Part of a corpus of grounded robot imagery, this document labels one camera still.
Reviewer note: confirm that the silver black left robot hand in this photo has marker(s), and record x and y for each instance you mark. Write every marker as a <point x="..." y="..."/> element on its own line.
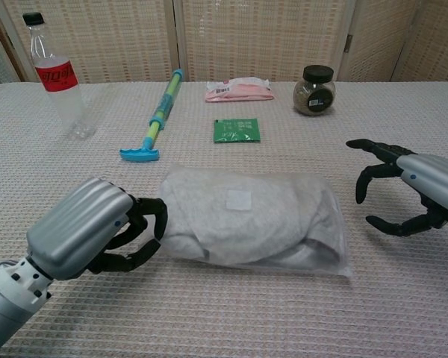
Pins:
<point x="78" y="225"/>

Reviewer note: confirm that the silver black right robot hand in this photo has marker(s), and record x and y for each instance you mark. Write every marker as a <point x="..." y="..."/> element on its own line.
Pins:
<point x="437" y="179"/>

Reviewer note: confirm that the clear plastic zip bag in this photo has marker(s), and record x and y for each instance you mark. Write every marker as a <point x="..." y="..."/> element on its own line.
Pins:
<point x="341" y="257"/>

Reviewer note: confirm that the grey garment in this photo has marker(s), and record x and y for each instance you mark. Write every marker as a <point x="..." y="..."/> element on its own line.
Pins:
<point x="239" y="227"/>

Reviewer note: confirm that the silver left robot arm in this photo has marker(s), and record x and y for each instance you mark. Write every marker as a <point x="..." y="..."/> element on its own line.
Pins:
<point x="3" y="309"/>

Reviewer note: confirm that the blue green toy water pump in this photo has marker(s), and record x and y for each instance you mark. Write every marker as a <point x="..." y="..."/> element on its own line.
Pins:
<point x="160" y="108"/>

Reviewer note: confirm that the clear bottle with red label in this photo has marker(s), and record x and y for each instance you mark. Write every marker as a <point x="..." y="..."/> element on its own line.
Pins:
<point x="58" y="80"/>

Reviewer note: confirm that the glass jar with black lid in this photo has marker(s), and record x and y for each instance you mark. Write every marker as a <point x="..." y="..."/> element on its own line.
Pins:
<point x="314" y="95"/>

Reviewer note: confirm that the woven white tablecloth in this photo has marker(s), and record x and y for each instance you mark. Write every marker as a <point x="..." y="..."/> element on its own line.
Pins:
<point x="224" y="317"/>

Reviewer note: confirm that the green foil sachet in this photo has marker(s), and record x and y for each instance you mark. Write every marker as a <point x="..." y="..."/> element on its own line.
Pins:
<point x="236" y="130"/>

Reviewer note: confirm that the pink wet wipes packet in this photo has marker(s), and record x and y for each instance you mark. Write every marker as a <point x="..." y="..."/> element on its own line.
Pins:
<point x="239" y="91"/>

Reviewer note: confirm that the beige woven folding screen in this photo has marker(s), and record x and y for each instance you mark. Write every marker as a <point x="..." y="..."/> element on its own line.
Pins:
<point x="254" y="37"/>

